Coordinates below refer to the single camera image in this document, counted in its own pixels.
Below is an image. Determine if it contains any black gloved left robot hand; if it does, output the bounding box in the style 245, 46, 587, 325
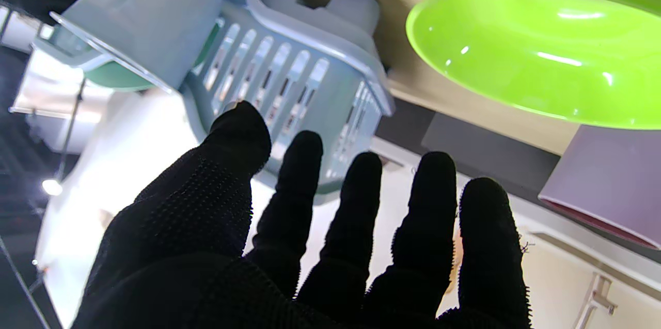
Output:
72, 101, 532, 329

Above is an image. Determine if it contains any pale green plate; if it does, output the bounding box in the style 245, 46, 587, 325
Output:
83, 35, 220, 92

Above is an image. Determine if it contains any lime green bowl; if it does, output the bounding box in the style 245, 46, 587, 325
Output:
405, 0, 661, 131

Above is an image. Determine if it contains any purple cup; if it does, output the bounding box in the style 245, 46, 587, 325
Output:
538, 125, 661, 250

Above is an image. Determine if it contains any blue cutlery holder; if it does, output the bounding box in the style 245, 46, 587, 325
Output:
50, 0, 224, 95

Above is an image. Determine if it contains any blue plastic dish rack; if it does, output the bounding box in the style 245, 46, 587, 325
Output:
31, 0, 396, 206

